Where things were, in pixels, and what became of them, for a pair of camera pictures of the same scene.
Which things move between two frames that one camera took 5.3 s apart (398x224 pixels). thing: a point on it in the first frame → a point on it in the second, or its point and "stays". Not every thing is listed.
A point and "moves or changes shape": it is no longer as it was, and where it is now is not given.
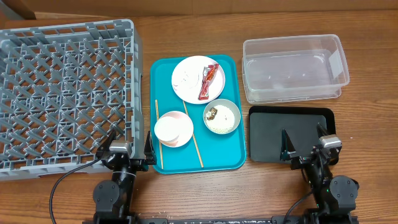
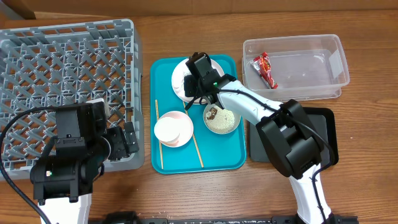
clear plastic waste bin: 293,69 stays
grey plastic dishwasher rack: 64,89 stays
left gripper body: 125,158 → 123,143
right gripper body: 301,162 → 191,86
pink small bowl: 174,129 stays
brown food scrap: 214,111 stays
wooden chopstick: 160,142 stays
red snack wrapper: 209,72 moves or changes shape
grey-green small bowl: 222,116 stays
